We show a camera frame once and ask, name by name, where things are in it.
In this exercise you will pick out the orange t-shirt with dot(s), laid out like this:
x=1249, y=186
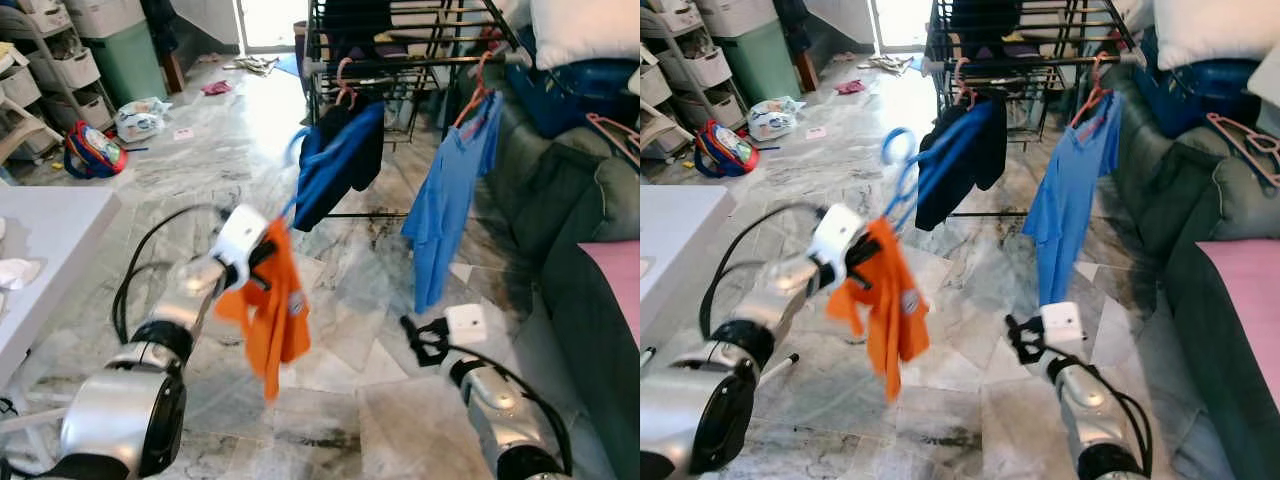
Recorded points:
x=270, y=310
x=890, y=310

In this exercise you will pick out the blue plastic hanger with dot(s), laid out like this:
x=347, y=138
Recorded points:
x=890, y=140
x=296, y=140

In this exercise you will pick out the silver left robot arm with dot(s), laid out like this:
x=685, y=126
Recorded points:
x=150, y=380
x=730, y=380

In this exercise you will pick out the pale plastic hanger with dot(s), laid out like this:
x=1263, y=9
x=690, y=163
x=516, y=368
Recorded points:
x=964, y=85
x=344, y=85

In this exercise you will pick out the salmon pink plastic hanger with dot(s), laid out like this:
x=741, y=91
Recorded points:
x=1095, y=95
x=478, y=95
x=1245, y=145
x=615, y=135

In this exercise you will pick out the pink paper sheet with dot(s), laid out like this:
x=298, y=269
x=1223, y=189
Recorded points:
x=183, y=133
x=816, y=132

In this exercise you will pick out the black garment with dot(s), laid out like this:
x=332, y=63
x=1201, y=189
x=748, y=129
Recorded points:
x=365, y=160
x=990, y=150

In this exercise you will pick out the clear plastic bag of packs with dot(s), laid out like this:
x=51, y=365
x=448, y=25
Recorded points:
x=140, y=122
x=773, y=120

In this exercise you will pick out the red and blue backpack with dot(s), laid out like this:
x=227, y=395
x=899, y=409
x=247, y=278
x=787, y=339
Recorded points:
x=95, y=152
x=727, y=150

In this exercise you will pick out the red crumpled cloth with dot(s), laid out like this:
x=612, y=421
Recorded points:
x=215, y=88
x=850, y=87

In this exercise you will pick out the pink cushion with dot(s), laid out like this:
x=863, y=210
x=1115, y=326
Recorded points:
x=1245, y=310
x=618, y=285

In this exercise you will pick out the beige crumpled cloth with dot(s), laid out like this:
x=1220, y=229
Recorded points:
x=252, y=65
x=885, y=65

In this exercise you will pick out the blue floor mat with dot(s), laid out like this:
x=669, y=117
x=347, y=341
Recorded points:
x=288, y=65

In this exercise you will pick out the green cabinet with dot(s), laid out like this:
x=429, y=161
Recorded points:
x=762, y=65
x=130, y=65

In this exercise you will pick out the dark hanging garment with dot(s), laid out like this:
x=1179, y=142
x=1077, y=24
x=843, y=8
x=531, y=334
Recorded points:
x=792, y=25
x=160, y=25

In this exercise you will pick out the white drawer unit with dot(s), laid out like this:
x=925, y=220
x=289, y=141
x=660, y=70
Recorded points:
x=695, y=70
x=60, y=70

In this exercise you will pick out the black metal drying rack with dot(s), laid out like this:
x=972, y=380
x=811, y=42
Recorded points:
x=420, y=62
x=1040, y=62

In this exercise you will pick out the dark navy garment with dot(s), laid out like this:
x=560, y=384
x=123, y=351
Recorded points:
x=355, y=22
x=985, y=22

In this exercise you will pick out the dark blue bag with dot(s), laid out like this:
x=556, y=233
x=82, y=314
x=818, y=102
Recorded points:
x=1195, y=95
x=580, y=95

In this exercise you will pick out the white pillow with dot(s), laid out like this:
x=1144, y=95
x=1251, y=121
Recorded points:
x=1215, y=30
x=585, y=30

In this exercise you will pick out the white storage box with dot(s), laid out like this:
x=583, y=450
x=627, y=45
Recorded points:
x=1267, y=80

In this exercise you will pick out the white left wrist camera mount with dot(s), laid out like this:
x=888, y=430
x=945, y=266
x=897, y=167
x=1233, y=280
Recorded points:
x=835, y=238
x=240, y=240

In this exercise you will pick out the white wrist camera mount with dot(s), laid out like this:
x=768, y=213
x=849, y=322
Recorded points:
x=466, y=325
x=240, y=240
x=1062, y=325
x=835, y=238

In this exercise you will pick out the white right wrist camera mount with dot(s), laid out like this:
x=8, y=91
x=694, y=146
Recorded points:
x=466, y=325
x=1062, y=325

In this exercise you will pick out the brown wooden post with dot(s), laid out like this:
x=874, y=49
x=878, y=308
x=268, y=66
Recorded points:
x=172, y=72
x=803, y=72

